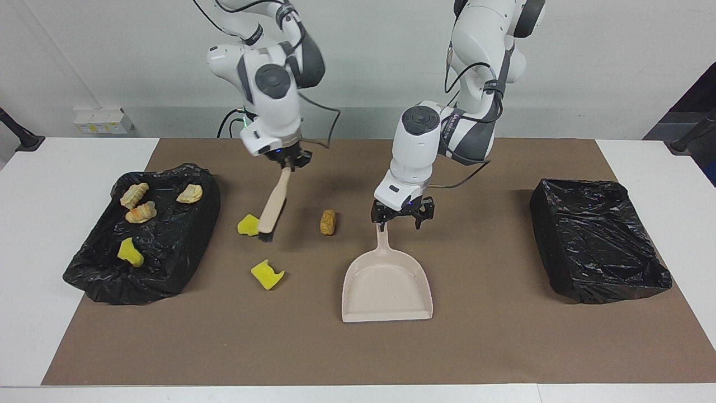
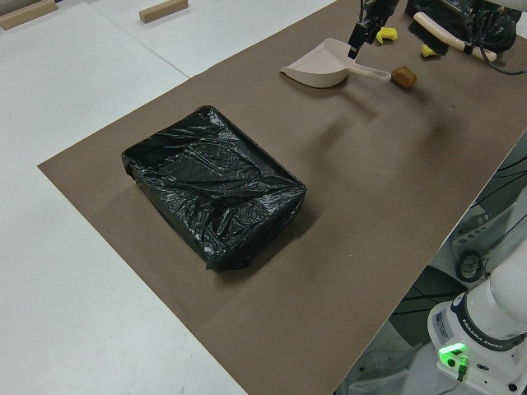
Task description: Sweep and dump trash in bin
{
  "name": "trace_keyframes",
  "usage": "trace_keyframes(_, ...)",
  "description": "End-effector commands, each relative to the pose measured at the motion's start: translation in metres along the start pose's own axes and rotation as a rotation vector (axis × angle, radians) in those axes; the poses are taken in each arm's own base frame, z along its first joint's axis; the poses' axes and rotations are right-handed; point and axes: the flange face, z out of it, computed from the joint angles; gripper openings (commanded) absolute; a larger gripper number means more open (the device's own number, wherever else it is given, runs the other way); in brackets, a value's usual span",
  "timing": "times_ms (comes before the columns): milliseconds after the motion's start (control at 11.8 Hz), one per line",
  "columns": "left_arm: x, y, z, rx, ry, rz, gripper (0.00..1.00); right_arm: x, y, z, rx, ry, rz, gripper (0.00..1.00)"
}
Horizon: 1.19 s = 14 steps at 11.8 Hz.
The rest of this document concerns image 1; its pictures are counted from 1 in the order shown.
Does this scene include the beige brush with black bristles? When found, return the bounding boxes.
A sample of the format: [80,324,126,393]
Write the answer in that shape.
[257,167,293,242]

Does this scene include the beige plastic dustpan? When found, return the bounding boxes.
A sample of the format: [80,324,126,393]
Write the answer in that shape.
[342,224,434,323]

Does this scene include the notched yellow sponge piece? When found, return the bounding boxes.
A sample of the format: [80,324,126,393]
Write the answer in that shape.
[251,259,285,290]

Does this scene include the orange striped bread slice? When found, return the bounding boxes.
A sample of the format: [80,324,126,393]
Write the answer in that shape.
[125,202,157,224]

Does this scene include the ribbed rectangular bread piece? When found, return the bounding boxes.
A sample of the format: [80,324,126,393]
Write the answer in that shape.
[120,182,150,209]

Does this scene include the yellow and green sponge piece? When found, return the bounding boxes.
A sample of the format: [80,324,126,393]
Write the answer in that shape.
[117,237,145,268]

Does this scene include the crumpled black bag bin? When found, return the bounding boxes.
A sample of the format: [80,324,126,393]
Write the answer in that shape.
[63,163,222,306]

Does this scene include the boxy black bag bin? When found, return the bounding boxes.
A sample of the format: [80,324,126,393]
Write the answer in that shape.
[530,178,673,304]

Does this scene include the brown paper table mat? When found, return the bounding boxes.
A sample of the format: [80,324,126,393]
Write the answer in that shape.
[42,138,716,386]

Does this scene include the black clamp stand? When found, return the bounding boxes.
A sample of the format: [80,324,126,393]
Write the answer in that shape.
[0,106,45,152]
[670,109,716,153]

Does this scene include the dark background partition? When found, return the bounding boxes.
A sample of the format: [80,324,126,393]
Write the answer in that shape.
[643,63,716,186]

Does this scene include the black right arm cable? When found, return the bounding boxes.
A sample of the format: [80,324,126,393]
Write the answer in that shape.
[193,0,342,151]

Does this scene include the black base power cable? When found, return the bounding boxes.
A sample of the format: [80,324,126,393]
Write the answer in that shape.
[217,108,247,139]

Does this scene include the white wall socket boxes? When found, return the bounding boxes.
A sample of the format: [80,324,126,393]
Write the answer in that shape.
[73,108,135,135]

